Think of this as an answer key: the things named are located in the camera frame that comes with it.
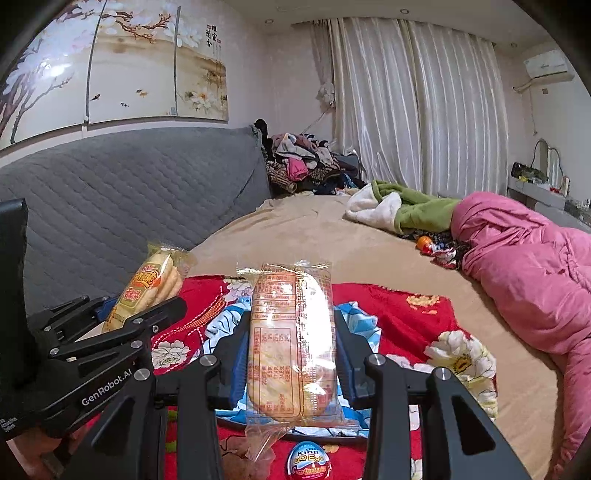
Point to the pink duvet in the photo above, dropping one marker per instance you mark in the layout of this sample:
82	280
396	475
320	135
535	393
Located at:
517	277

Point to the white curtain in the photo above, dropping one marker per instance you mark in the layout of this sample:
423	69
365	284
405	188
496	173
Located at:
415	101

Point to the grey dresser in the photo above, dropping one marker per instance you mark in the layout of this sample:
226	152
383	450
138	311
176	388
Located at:
545	196

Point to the red floral blanket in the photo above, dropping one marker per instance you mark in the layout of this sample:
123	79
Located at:
406	332

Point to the green and white blanket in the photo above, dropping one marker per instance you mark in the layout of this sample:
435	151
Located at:
415	207

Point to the white air conditioner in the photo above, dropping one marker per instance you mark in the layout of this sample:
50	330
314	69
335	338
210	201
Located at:
549	64

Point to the pile of clothes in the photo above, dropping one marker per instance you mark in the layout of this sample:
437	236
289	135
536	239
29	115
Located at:
300	161

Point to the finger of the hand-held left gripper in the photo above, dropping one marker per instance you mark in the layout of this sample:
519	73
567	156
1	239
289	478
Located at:
152	316
69	311

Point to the floral wall mural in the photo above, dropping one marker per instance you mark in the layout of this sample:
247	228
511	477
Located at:
138	69

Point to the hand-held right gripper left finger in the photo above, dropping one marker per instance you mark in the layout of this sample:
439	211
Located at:
238	364

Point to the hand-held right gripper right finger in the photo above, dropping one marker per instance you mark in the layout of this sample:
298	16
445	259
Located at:
346	364

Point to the chocolate egg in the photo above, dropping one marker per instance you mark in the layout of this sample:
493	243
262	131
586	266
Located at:
309	461

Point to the vanity mirror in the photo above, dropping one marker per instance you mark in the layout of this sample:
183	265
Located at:
554	161

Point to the grey quilted headboard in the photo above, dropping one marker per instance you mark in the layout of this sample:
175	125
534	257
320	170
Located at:
138	194

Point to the orange toy ball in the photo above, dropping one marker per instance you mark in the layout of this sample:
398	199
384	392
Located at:
424	244

